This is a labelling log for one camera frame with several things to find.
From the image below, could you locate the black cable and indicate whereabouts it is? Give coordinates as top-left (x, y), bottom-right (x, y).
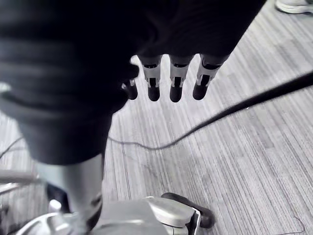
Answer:
top-left (107, 73), bottom-right (313, 150)

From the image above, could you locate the dark robot foot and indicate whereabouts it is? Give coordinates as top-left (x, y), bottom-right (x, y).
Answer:
top-left (161, 192), bottom-right (216, 229)

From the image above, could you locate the silver metal bar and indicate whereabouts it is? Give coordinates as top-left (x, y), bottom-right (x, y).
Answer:
top-left (0, 168), bottom-right (44, 188)

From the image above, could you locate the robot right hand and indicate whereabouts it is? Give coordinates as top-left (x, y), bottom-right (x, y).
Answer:
top-left (0, 0), bottom-right (268, 232)

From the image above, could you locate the thin black wire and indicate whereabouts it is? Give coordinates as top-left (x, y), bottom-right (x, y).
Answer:
top-left (286, 216), bottom-right (307, 235)

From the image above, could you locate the person's white shoe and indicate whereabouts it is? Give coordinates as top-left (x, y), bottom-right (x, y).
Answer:
top-left (275, 0), bottom-right (313, 16)

